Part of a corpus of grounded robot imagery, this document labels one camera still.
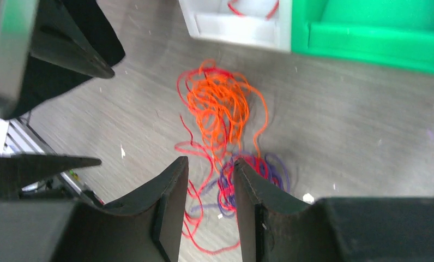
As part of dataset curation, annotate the aluminium rail frame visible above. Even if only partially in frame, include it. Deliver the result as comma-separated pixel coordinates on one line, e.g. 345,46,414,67
0,118,104,207

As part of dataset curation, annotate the green plastic bin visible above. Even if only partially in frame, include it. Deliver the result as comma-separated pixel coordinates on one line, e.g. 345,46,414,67
291,1,434,74

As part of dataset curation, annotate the white plastic bin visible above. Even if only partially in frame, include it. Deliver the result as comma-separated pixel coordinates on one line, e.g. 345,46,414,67
179,0,292,52

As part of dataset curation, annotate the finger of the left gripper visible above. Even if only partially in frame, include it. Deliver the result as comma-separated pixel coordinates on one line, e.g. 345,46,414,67
0,154,102,198

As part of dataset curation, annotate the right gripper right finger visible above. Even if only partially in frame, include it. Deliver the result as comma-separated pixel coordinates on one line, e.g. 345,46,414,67
233,159,434,261

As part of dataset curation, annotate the red string cable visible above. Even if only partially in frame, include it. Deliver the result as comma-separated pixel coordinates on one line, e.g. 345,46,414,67
173,65,275,255

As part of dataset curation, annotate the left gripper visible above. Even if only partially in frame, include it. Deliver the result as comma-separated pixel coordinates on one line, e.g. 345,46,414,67
0,0,114,119

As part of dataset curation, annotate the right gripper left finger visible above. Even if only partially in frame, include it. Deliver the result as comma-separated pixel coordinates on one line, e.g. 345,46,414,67
0,156,189,261

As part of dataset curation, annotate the purple string cable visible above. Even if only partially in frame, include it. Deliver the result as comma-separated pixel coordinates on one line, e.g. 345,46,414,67
190,152,291,218

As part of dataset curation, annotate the orange string cable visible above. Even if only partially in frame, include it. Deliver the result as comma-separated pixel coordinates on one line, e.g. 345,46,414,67
184,59,270,171

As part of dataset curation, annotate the black cloth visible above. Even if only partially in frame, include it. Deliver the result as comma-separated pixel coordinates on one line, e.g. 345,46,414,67
3,1,125,120

